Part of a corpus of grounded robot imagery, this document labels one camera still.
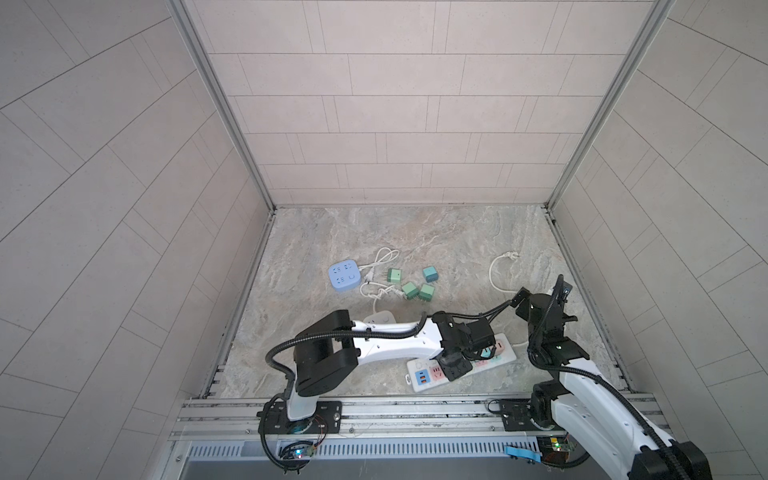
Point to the left circuit board with wires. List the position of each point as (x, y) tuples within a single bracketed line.
[(298, 451)]

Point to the right circuit board with wires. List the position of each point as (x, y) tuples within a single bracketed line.
[(556, 449)]

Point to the metal corner wall profile right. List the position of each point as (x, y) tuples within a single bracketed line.
[(649, 29)]

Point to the green plug adapter upper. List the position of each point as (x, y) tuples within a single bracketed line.
[(394, 276)]

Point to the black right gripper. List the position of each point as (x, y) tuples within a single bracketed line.
[(525, 305)]

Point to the teal plug adapter upper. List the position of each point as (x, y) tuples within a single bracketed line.
[(430, 274)]

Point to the metal corner wall profile left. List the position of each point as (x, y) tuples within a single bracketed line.
[(193, 41)]

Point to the white square power socket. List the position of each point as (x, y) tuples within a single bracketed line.
[(380, 318)]

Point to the blue connector tag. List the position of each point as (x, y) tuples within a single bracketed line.
[(521, 453)]

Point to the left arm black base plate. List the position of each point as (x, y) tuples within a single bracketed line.
[(325, 420)]

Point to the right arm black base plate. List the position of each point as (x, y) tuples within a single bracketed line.
[(517, 416)]

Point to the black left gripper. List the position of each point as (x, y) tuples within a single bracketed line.
[(454, 374)]

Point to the blue square power socket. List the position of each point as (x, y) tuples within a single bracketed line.
[(344, 275)]

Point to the white multicolour power strip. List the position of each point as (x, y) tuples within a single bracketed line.
[(424, 374)]

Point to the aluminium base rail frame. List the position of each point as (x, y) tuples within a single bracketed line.
[(371, 428)]

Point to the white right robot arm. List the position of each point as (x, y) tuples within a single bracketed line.
[(579, 400)]

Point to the circuit board with wires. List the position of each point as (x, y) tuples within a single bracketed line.
[(298, 451), (556, 449)]

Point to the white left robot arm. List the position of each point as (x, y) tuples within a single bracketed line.
[(440, 347)]

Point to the metal corner wall profile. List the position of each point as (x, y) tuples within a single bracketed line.
[(649, 29), (193, 41)]

